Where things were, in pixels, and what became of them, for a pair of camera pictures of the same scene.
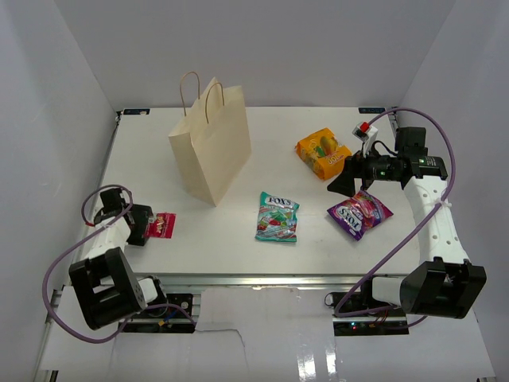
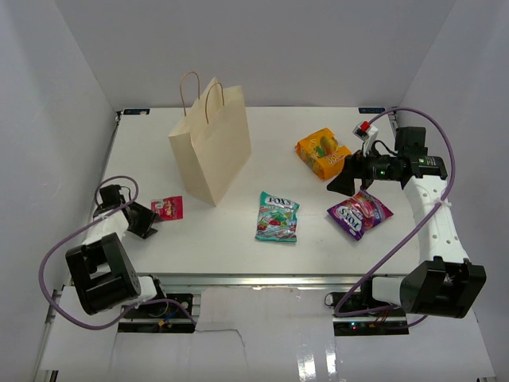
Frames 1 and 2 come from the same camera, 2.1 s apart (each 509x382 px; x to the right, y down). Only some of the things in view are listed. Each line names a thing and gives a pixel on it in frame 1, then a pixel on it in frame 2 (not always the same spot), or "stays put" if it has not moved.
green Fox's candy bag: [277, 219] stays put
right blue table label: [371, 110] stays put
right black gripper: [355, 167] stays put
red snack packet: [162, 227] → [168, 208]
